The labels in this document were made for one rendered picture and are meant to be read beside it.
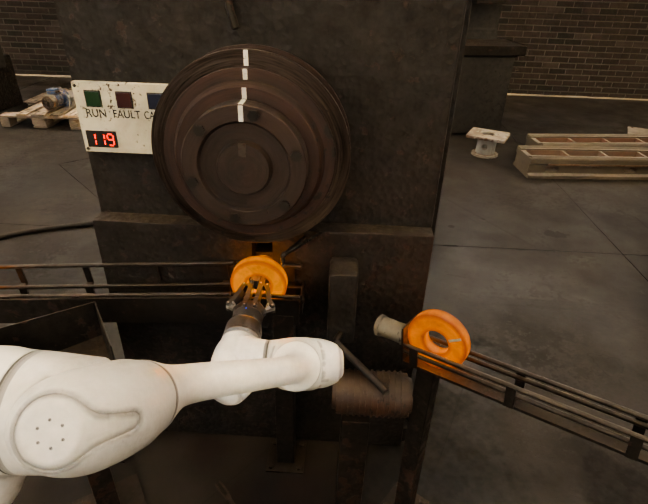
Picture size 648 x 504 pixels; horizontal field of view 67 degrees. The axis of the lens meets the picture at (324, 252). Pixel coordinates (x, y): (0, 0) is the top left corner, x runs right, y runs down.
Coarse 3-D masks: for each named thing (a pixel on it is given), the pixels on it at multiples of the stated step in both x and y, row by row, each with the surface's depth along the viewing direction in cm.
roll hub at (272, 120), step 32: (192, 128) 104; (224, 128) 104; (256, 128) 104; (288, 128) 103; (192, 160) 107; (224, 160) 106; (256, 160) 106; (288, 160) 107; (192, 192) 111; (224, 192) 112; (256, 192) 111; (288, 192) 110; (256, 224) 115
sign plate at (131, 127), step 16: (80, 80) 123; (80, 96) 123; (112, 96) 123; (144, 96) 122; (80, 112) 125; (96, 112) 125; (112, 112) 125; (128, 112) 125; (144, 112) 124; (96, 128) 127; (112, 128) 127; (128, 128) 127; (144, 128) 127; (96, 144) 129; (112, 144) 129; (128, 144) 129; (144, 144) 129
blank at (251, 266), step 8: (256, 256) 133; (240, 264) 133; (248, 264) 132; (256, 264) 131; (264, 264) 131; (272, 264) 132; (240, 272) 133; (248, 272) 133; (256, 272) 133; (264, 272) 133; (272, 272) 133; (280, 272) 133; (232, 280) 135; (240, 280) 135; (248, 280) 138; (272, 280) 134; (280, 280) 134; (232, 288) 136; (272, 288) 136; (280, 288) 135
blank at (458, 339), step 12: (420, 312) 124; (432, 312) 120; (444, 312) 119; (420, 324) 122; (432, 324) 120; (444, 324) 117; (456, 324) 117; (408, 336) 126; (420, 336) 123; (444, 336) 119; (456, 336) 117; (468, 336) 118; (432, 348) 124; (444, 348) 124; (456, 348) 118; (468, 348) 118; (456, 360) 120
